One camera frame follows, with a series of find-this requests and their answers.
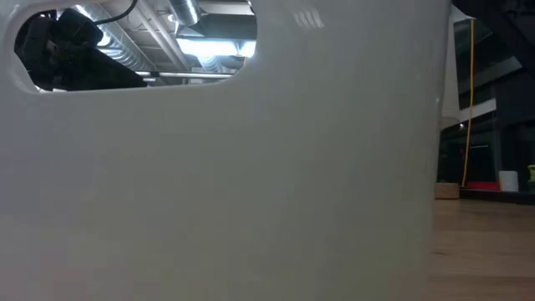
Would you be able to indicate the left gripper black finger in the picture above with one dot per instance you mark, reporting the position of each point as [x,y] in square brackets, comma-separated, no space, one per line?
[113,79]

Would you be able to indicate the bright ceiling light panel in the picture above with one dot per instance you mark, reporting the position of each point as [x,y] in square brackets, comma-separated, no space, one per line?
[209,47]

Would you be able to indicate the red low object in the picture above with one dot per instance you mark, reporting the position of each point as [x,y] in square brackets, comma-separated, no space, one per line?
[482,186]

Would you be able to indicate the white cylindrical bin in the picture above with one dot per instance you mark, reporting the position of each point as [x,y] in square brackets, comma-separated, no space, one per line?
[508,181]

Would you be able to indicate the green object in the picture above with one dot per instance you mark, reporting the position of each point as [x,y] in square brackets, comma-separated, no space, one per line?
[531,172]

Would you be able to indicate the grey ceiling rail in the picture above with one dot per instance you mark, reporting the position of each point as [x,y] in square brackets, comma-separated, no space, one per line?
[188,75]

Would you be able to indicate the smooth silver ceiling duct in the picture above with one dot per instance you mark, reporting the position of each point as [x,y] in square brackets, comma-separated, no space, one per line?
[184,10]

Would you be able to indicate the black aluminium rig frame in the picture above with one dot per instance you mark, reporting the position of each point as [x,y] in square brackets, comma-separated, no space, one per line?
[501,196]

